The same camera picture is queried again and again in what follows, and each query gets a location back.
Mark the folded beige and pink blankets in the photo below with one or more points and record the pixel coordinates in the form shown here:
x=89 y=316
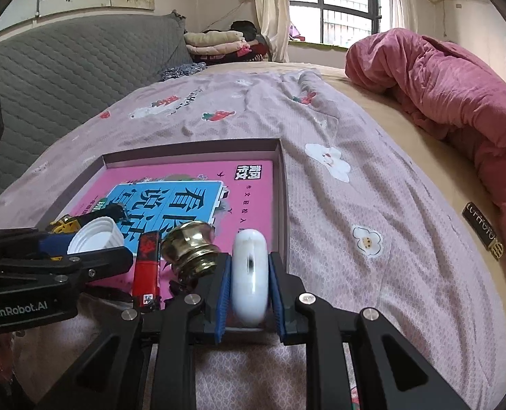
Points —
x=214 y=42

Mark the dark-framed window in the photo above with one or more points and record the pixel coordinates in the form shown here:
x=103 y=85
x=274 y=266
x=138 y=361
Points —
x=334 y=4

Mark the beige mattress sheet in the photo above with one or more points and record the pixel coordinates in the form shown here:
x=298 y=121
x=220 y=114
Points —
x=428 y=171

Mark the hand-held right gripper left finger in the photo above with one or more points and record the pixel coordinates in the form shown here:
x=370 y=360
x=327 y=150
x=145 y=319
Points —
x=223 y=294

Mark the gold metal knob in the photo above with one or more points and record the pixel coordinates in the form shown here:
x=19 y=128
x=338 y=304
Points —
x=188 y=243

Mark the white plastic bottle cap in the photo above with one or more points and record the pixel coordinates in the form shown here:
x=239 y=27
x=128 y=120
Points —
x=95 y=235

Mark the pink and blue book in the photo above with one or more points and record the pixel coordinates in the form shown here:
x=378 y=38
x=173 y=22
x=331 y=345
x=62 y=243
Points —
x=253 y=196

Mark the white oval earbuds case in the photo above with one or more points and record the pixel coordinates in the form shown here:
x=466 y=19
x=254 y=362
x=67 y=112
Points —
x=248 y=273

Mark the red and black lighter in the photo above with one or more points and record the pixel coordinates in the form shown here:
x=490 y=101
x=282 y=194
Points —
x=146 y=273

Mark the pink fluffy quilt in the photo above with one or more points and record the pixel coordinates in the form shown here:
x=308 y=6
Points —
x=449 y=85

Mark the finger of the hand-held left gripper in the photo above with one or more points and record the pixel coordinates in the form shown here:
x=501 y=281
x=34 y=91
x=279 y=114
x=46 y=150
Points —
x=99 y=262
x=54 y=242

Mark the shallow cardboard box tray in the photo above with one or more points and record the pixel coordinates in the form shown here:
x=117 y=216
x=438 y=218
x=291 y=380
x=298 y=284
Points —
x=193 y=158

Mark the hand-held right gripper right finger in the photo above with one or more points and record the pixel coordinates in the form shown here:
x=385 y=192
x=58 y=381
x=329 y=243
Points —
x=278 y=299

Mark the black gold-lettered mattress label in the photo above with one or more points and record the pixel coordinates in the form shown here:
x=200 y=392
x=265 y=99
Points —
x=483 y=230

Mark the dark clothes pile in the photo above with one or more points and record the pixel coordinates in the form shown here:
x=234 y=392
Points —
x=244 y=27

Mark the grey quilted headboard cover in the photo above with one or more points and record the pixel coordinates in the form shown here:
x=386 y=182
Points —
x=65 y=72

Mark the cream curtain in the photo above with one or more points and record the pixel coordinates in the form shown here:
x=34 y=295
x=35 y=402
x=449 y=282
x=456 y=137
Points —
x=403 y=0
x=272 y=8

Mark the blue patterned cloth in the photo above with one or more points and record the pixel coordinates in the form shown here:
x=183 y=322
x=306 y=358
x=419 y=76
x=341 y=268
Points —
x=184 y=71

